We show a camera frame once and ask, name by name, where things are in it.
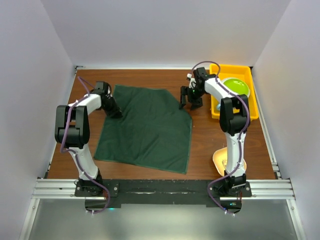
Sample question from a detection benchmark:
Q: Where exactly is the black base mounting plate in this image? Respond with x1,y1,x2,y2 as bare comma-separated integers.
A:
74,179,252,209

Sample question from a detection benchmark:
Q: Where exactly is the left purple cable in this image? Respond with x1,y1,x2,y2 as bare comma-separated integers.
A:
59,76,111,215

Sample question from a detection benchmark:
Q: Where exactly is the dark green cloth napkin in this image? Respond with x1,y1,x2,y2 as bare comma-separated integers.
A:
94,84,193,174

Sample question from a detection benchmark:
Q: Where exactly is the yellow plastic bin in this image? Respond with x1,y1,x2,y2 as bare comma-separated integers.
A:
209,63,259,121

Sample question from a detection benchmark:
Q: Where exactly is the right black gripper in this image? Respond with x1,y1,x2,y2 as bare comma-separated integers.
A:
179,86,206,111

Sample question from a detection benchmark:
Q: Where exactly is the aluminium frame rail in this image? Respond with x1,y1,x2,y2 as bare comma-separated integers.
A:
18,66,307,240

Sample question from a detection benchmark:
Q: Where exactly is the green plate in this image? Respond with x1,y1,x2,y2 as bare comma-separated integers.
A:
222,77,251,97

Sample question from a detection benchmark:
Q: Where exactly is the cream square bowl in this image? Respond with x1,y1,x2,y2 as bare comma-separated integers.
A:
212,146,247,177

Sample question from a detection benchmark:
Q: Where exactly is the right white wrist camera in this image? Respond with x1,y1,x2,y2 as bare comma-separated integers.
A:
186,73,196,89

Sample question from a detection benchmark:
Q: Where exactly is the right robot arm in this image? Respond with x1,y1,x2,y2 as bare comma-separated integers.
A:
179,67,251,197

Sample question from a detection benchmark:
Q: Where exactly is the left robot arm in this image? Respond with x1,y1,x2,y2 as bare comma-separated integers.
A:
54,81,123,196

